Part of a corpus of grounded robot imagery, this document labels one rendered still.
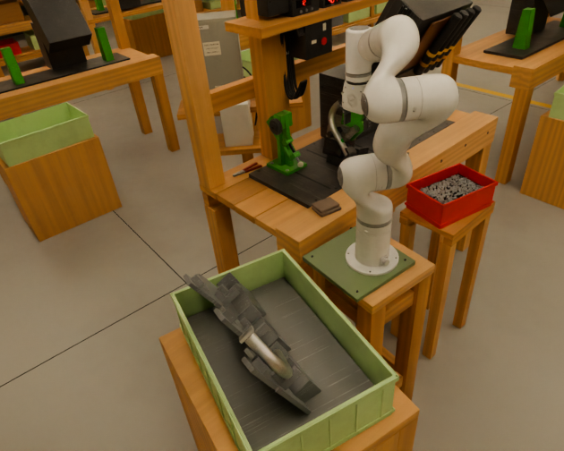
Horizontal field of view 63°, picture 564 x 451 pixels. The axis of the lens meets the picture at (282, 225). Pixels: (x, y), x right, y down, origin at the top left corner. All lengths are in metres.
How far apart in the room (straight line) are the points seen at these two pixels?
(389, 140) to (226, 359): 0.79
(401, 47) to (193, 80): 1.03
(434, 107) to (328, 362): 0.76
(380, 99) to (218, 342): 0.87
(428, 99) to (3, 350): 2.65
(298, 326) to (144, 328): 1.47
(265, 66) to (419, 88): 1.16
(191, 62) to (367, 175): 0.89
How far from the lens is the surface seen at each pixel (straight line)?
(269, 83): 2.20
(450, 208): 1.97
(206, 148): 2.06
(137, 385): 2.57
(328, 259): 1.69
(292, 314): 1.53
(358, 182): 1.41
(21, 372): 2.92
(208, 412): 1.42
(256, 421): 1.31
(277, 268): 1.63
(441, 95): 1.13
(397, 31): 1.17
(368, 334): 1.67
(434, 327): 2.35
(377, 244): 1.58
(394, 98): 1.09
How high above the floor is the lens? 1.97
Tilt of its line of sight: 36 degrees down
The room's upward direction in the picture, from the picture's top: 5 degrees counter-clockwise
